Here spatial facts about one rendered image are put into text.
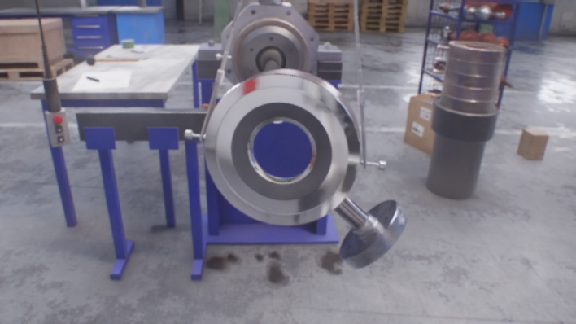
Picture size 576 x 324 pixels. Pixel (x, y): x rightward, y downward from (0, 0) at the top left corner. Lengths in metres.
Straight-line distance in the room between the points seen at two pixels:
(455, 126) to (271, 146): 1.28
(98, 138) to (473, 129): 2.28
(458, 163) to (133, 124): 2.16
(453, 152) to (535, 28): 11.41
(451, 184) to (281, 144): 1.36
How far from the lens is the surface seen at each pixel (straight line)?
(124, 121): 2.10
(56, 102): 1.63
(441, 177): 3.26
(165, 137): 2.07
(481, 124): 3.09
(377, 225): 1.08
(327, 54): 2.22
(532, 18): 14.28
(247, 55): 2.04
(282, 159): 2.51
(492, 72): 3.05
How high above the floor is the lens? 1.49
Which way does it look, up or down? 24 degrees down
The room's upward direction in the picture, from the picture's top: 2 degrees clockwise
